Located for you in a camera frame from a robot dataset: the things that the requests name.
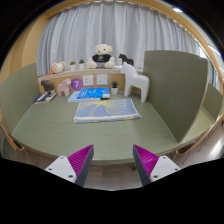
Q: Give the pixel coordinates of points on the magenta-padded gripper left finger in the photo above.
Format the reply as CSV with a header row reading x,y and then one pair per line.
x,y
63,166

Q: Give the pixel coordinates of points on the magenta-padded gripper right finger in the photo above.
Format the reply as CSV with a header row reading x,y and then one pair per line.
x,y
161,166

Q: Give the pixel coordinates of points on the light blue book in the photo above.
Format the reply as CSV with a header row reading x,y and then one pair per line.
x,y
72,97

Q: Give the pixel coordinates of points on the dark blue notebook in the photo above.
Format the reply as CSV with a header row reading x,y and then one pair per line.
x,y
43,98

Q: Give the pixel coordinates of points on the green desk partition panel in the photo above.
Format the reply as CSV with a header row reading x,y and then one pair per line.
x,y
176,90
18,96
213,101

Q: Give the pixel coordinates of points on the pink horse figure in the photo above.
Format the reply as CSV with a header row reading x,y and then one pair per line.
x,y
64,88

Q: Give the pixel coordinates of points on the bright blue book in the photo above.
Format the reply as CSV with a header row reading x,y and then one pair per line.
x,y
95,93

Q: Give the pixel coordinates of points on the grey horse figure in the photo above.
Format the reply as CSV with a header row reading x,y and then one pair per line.
x,y
47,86

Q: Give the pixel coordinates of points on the purple round number sign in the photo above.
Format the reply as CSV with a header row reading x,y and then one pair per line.
x,y
76,84

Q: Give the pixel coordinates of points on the large white horse figure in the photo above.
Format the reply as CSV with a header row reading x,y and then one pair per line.
x,y
135,80

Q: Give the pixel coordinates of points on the small potted plant, white pot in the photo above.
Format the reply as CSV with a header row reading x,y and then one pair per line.
x,y
81,64
72,66
114,89

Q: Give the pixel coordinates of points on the small cream plush toy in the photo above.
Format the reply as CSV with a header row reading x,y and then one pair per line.
x,y
57,67

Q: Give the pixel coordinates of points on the black horse figure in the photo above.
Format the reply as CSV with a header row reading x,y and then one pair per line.
x,y
126,60

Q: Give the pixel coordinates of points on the cream teddy bear, black shirt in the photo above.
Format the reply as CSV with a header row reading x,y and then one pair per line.
x,y
101,57

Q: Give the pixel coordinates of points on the grey-white curtain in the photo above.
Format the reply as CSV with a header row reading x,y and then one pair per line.
x,y
120,30

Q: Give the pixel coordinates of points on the ceiling light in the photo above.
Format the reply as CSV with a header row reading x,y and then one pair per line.
x,y
177,10

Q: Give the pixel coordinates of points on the white wall socket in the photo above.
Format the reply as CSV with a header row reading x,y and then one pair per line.
x,y
102,79
88,80

